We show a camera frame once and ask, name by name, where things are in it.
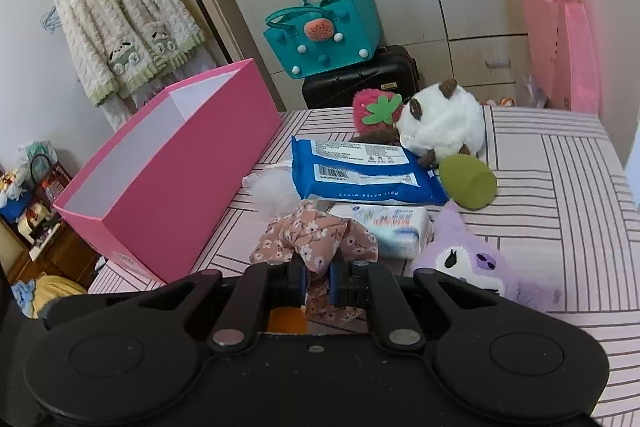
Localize white tissue pack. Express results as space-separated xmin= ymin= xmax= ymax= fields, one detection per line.
xmin=329 ymin=202 xmax=434 ymax=260

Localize white mesh bath puff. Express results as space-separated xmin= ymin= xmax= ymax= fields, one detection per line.
xmin=242 ymin=160 xmax=300 ymax=219

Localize purple Kuromi plush toy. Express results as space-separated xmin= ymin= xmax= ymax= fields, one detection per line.
xmin=410 ymin=200 xmax=562 ymax=312

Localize blue wet wipes pack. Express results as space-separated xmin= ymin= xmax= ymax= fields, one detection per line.
xmin=291 ymin=138 xmax=448 ymax=206

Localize green makeup sponge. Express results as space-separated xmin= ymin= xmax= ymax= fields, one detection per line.
xmin=439 ymin=154 xmax=498 ymax=210

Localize red strawberry plush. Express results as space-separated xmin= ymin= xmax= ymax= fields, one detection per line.
xmin=352 ymin=89 xmax=404 ymax=145

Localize white round plush toy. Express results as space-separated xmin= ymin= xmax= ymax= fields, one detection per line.
xmin=396 ymin=78 xmax=486 ymax=168

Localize pink storage box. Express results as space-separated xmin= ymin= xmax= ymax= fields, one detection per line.
xmin=54 ymin=60 xmax=281 ymax=283

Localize black suitcase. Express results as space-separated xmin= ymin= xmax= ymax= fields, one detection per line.
xmin=302 ymin=46 xmax=420 ymax=109

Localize wooden shelf with clutter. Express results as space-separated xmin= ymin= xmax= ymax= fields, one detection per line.
xmin=1 ymin=141 xmax=101 ymax=288

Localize teal felt tote bag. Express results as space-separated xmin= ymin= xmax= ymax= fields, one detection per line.
xmin=264 ymin=0 xmax=381 ymax=79

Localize cream green knit cardigan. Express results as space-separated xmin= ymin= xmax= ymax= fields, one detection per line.
xmin=54 ymin=0 xmax=206 ymax=106

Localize pink paper shopping bag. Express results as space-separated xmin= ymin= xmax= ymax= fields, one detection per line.
xmin=523 ymin=0 xmax=601 ymax=115

